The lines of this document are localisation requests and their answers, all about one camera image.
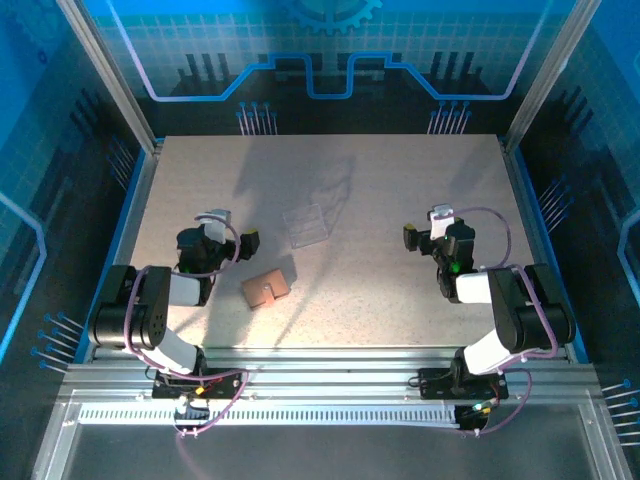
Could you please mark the aluminium frame cross rail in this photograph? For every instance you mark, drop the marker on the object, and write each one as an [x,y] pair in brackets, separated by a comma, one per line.
[325,375]

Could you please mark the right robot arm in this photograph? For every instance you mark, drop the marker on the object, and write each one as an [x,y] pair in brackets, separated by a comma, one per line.
[525,310]

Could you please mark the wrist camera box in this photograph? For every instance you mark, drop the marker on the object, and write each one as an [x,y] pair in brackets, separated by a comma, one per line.
[442,222]
[216,231]

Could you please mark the aluminium frame post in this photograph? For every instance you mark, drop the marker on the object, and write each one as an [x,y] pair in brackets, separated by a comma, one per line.
[550,75]
[111,75]

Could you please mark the aluminium table side rail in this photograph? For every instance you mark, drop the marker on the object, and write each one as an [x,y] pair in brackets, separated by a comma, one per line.
[516,175]
[148,175]

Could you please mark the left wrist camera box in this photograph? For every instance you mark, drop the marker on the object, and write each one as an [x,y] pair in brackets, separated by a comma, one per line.
[216,231]

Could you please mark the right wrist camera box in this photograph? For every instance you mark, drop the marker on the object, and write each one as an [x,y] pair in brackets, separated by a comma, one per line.
[442,222]

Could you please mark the brown leather card holder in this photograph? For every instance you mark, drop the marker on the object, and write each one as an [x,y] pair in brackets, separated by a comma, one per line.
[265,290]

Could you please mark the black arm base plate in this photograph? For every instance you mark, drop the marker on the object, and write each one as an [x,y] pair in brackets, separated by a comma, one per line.
[432,385]
[165,387]

